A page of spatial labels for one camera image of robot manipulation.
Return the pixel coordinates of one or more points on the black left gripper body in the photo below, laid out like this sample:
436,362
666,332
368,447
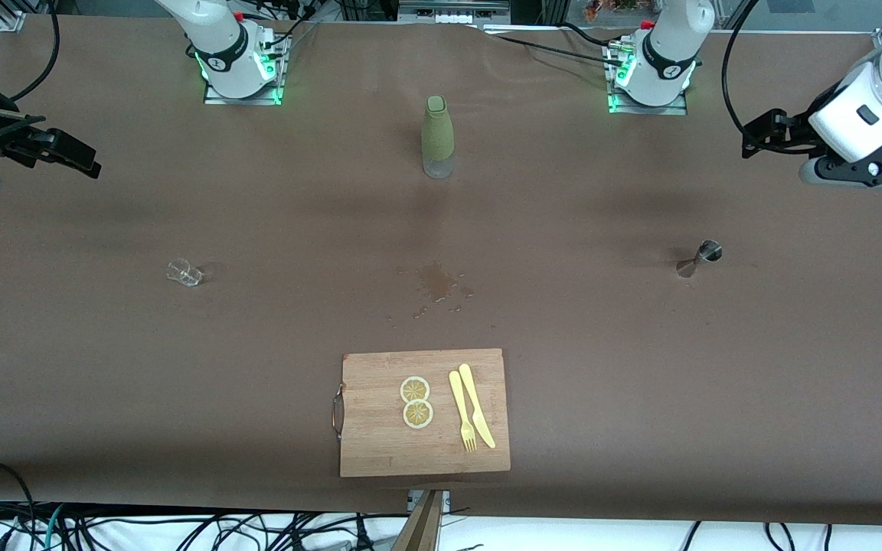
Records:
795,128

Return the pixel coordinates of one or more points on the steel jigger measuring cup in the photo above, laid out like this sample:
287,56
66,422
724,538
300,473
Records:
709,250

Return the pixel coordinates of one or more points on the small clear glass cup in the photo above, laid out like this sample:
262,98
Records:
184,273

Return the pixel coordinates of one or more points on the orange red background object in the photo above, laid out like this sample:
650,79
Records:
602,8

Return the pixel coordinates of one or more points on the brown table cover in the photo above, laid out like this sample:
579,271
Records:
181,383

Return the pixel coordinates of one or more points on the olive green bottle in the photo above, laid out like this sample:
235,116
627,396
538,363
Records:
437,130

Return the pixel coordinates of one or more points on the grey power strip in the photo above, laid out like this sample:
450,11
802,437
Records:
452,15

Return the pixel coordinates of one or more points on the yellow plastic knife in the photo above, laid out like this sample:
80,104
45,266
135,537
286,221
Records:
475,405

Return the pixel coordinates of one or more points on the yellow plastic fork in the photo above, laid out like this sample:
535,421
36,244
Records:
458,398

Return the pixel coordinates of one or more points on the yellow lemon slice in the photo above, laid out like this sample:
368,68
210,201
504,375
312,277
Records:
418,414
415,390

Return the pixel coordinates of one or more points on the wooden cutting board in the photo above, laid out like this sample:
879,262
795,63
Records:
380,444

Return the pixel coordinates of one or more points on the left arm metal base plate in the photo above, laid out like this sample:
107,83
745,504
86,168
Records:
648,109

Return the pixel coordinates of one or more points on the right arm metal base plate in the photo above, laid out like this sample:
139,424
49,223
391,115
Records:
246,98

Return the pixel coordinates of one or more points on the small metal bracket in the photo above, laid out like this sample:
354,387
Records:
445,499

